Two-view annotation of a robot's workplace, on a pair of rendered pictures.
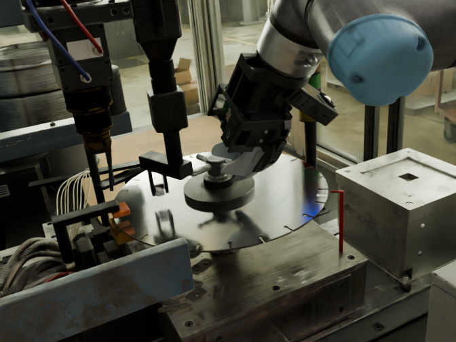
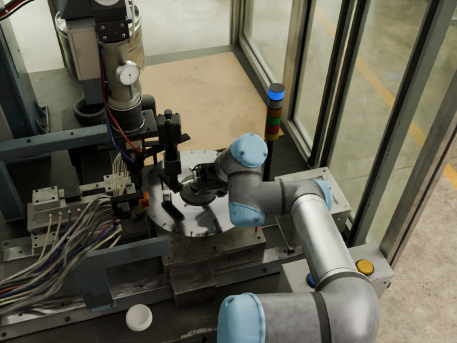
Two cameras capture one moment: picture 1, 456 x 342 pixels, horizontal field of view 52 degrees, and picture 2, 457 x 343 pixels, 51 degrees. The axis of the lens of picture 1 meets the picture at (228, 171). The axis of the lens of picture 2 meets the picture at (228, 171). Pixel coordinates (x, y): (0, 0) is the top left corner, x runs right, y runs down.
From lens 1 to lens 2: 78 cm
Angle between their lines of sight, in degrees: 23
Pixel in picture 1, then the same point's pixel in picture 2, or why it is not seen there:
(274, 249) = not seen: hidden behind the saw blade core
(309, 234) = not seen: hidden behind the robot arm
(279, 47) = (220, 173)
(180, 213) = (173, 203)
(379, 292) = (275, 251)
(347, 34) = (232, 205)
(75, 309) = (119, 258)
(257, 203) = (213, 207)
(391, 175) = not seen: hidden behind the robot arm
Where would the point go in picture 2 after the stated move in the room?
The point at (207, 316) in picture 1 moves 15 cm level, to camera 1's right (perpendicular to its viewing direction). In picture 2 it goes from (178, 256) to (231, 263)
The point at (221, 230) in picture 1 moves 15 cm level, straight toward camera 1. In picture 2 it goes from (190, 222) to (180, 269)
